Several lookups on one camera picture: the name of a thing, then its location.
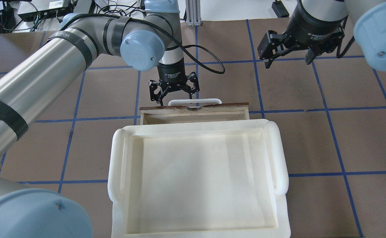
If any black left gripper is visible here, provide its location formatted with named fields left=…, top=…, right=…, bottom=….
left=149, top=61, right=199, bottom=106

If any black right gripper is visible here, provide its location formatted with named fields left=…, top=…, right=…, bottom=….
left=257, top=0, right=348, bottom=69

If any wooden drawer with white handle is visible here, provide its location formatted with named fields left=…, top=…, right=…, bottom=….
left=138, top=98, right=250, bottom=125

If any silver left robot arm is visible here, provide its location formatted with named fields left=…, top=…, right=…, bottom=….
left=0, top=0, right=186, bottom=238

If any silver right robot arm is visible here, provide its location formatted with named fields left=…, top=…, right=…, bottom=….
left=257, top=0, right=386, bottom=72

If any black power adapter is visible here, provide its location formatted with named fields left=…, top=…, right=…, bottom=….
left=271, top=0, right=290, bottom=18

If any white plastic tray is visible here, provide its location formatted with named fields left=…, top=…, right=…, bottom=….
left=108, top=119, right=291, bottom=238

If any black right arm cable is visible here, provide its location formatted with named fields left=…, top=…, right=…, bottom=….
left=336, top=16, right=355, bottom=59

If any aluminium frame post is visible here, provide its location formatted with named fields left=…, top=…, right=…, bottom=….
left=185, top=0, right=202, bottom=26

